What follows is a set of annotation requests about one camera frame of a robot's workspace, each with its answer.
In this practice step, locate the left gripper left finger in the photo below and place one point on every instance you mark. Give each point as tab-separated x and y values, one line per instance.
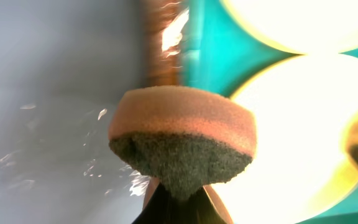
159	206

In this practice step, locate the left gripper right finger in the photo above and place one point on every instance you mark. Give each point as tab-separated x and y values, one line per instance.
205	207

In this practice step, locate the yellow-green plate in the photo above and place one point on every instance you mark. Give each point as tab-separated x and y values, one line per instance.
304	107
299	26

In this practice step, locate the green and yellow sponge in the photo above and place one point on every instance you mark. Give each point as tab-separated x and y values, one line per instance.
185	137

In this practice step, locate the large teal serving tray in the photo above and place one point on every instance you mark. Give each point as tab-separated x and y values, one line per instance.
221	56

